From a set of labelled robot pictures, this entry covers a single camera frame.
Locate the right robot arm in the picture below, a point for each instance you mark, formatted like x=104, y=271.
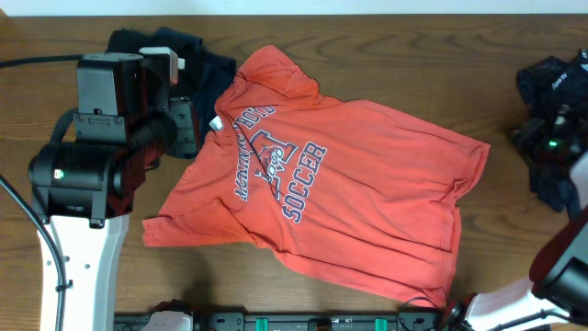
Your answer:
x=555, y=290

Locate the orange-red soccer t-shirt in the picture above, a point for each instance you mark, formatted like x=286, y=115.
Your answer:
x=353, y=193

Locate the black folded garment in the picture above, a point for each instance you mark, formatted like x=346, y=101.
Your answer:
x=127, y=41

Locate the black mesh sports garment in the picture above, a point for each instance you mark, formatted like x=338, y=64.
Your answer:
x=553, y=88

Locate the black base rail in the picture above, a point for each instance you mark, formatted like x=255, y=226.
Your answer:
x=309, y=322

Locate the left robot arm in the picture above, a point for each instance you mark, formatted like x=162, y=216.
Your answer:
x=84, y=179

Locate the navy blue folded garment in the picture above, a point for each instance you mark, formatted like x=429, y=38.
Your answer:
x=205, y=77

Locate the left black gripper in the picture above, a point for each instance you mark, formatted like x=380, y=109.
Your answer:
x=183, y=117

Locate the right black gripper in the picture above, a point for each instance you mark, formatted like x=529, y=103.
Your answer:
x=530, y=130

